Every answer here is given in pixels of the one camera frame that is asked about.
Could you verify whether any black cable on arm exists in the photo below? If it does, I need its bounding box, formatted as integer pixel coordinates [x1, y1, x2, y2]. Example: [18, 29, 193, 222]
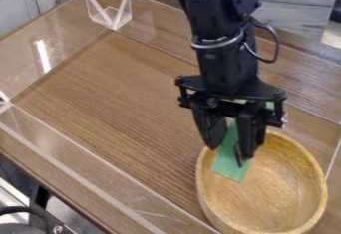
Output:
[241, 16, 281, 64]

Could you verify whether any clear acrylic front wall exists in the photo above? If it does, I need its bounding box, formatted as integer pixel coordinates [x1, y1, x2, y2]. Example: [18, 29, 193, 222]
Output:
[0, 102, 218, 234]

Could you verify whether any brown wooden bowl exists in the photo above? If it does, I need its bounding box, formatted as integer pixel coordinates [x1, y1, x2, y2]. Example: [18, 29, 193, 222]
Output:
[196, 131, 328, 234]

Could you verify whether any black table leg bracket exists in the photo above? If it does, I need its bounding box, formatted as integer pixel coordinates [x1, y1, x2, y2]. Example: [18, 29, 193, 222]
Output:
[30, 186, 78, 234]

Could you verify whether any clear acrylic corner bracket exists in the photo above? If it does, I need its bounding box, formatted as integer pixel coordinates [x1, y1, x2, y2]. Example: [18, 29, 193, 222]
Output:
[86, 0, 133, 31]

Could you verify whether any green rectangular block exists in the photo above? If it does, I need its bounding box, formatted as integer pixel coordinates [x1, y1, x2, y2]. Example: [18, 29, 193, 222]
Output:
[210, 120, 252, 182]

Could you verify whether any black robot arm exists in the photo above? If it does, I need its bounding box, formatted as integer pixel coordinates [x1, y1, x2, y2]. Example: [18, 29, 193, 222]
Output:
[174, 0, 287, 164]

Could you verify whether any black floor cable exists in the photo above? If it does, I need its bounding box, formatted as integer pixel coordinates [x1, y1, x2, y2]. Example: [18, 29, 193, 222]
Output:
[0, 207, 46, 234]

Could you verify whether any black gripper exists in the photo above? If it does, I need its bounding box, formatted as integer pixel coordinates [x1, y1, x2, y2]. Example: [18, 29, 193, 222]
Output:
[176, 35, 287, 167]

